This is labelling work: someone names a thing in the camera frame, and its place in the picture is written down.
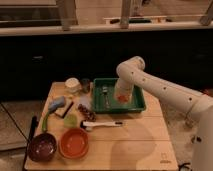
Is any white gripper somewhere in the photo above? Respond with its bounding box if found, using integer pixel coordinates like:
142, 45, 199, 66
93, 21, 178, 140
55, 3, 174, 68
114, 78, 133, 103

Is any red orange apple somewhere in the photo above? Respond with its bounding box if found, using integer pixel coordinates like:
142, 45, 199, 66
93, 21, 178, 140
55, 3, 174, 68
117, 95, 129, 103

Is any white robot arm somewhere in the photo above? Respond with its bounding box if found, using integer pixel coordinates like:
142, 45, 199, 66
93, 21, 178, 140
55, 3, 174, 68
114, 56, 213, 171

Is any green plastic tray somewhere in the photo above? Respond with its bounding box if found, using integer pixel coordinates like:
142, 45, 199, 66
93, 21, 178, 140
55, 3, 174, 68
92, 78, 146, 114

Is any bunch of dark grapes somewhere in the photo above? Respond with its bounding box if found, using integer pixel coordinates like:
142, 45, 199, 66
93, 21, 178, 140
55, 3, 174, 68
78, 104, 96, 122

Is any white cup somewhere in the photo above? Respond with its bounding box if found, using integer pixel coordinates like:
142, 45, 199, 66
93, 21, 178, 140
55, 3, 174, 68
65, 77, 80, 93

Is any black marker stick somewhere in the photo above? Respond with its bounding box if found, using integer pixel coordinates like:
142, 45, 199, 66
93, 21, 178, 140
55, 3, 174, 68
62, 102, 74, 118

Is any light green small cup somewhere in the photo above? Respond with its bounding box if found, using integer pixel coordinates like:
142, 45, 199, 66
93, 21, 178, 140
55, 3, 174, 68
64, 115, 77, 128

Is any orange bowl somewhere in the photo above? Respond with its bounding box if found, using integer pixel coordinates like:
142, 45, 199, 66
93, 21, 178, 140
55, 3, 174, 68
59, 128, 89, 159

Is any wooden shelf ledge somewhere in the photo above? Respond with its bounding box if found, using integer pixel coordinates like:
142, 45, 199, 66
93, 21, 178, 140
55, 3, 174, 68
0, 21, 213, 36

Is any black tool at table edge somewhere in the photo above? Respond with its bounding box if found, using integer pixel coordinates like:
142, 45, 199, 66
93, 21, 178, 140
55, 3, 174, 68
22, 116, 38, 171

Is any dark purple bowl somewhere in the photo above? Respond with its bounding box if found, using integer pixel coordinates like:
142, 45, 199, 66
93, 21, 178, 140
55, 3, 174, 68
27, 133, 57, 162

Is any white handled brush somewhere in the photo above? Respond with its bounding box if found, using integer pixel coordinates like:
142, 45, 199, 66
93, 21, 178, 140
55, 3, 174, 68
80, 121, 123, 129

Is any green handled utensil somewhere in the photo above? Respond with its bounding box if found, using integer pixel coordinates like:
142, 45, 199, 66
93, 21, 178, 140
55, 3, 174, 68
42, 111, 50, 133

